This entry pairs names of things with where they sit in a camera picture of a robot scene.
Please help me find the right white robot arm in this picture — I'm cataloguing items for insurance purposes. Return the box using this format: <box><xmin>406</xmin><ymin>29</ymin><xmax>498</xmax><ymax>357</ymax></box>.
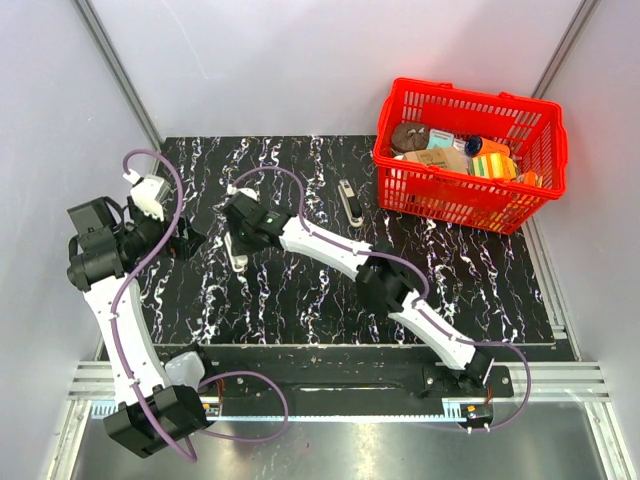
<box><xmin>223</xmin><ymin>187</ymin><xmax>494</xmax><ymax>396</ymax></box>

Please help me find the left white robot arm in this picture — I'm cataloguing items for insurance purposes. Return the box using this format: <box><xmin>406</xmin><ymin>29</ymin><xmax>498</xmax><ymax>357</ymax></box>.
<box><xmin>67</xmin><ymin>197</ymin><xmax>217</xmax><ymax>461</ymax></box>

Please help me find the black grey stapler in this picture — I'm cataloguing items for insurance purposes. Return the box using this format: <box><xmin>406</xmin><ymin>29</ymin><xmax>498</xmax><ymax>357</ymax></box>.
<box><xmin>338</xmin><ymin>179</ymin><xmax>363</xmax><ymax>228</ymax></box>

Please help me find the brown round object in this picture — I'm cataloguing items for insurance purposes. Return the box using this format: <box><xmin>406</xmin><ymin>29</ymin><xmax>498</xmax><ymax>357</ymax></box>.
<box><xmin>390</xmin><ymin>122</ymin><xmax>429</xmax><ymax>156</ymax></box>

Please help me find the teal white card box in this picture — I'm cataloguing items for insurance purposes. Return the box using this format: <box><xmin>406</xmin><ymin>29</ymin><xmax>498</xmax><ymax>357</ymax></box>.
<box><xmin>427</xmin><ymin>128</ymin><xmax>455</xmax><ymax>149</ymax></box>

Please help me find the brown cardboard box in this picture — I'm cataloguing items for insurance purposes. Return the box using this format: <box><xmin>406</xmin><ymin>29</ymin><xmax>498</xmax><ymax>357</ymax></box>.
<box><xmin>403</xmin><ymin>147</ymin><xmax>469</xmax><ymax>174</ymax></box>

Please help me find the orange bottle blue cap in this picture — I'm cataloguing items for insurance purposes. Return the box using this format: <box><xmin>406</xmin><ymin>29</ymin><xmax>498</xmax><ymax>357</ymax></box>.
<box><xmin>464</xmin><ymin>135</ymin><xmax>511</xmax><ymax>157</ymax></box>

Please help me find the red plastic basket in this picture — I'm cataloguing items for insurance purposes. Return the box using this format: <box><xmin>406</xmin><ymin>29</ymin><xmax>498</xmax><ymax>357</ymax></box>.
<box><xmin>373</xmin><ymin>78</ymin><xmax>568</xmax><ymax>234</ymax></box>

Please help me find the yellow green sponge pack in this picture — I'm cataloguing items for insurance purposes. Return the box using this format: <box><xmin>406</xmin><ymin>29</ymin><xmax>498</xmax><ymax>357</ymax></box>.
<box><xmin>469</xmin><ymin>153</ymin><xmax>518</xmax><ymax>180</ymax></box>

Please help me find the orange snack packet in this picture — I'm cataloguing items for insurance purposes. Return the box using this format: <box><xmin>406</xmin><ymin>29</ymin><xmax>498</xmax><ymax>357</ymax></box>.
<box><xmin>512</xmin><ymin>170</ymin><xmax>543</xmax><ymax>188</ymax></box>

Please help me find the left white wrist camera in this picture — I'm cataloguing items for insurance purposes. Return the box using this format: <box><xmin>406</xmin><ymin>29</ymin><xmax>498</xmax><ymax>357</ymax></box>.
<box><xmin>123</xmin><ymin>170</ymin><xmax>169</xmax><ymax>221</ymax></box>

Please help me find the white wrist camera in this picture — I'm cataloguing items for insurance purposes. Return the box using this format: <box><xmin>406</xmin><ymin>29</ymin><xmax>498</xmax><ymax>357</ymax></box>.
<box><xmin>227</xmin><ymin>185</ymin><xmax>259</xmax><ymax>201</ymax></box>
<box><xmin>123</xmin><ymin>170</ymin><xmax>169</xmax><ymax>221</ymax></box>

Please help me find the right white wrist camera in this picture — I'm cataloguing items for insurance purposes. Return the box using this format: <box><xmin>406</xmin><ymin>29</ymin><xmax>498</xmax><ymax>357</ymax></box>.
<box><xmin>227</xmin><ymin>185</ymin><xmax>259</xmax><ymax>201</ymax></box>

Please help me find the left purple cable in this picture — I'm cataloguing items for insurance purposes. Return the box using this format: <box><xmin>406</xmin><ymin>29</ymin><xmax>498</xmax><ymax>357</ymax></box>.
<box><xmin>109</xmin><ymin>148</ymin><xmax>290</xmax><ymax>462</ymax></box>

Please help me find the purple cable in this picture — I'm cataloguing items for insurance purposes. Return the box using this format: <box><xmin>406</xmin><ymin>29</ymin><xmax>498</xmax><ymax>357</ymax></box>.
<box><xmin>228</xmin><ymin>166</ymin><xmax>532</xmax><ymax>434</ymax></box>
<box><xmin>109</xmin><ymin>148</ymin><xmax>290</xmax><ymax>462</ymax></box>

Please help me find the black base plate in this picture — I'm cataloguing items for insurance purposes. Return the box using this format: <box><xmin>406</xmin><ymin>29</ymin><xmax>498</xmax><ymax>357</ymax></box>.
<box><xmin>99</xmin><ymin>342</ymin><xmax>514</xmax><ymax>406</ymax></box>

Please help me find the aluminium rail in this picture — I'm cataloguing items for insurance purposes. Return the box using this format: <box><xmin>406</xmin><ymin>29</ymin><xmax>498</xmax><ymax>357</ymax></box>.
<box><xmin>67</xmin><ymin>362</ymin><xmax>614</xmax><ymax>424</ymax></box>

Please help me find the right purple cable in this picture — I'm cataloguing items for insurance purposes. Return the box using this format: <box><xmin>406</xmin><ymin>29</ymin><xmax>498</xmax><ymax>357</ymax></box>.
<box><xmin>228</xmin><ymin>166</ymin><xmax>532</xmax><ymax>434</ymax></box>

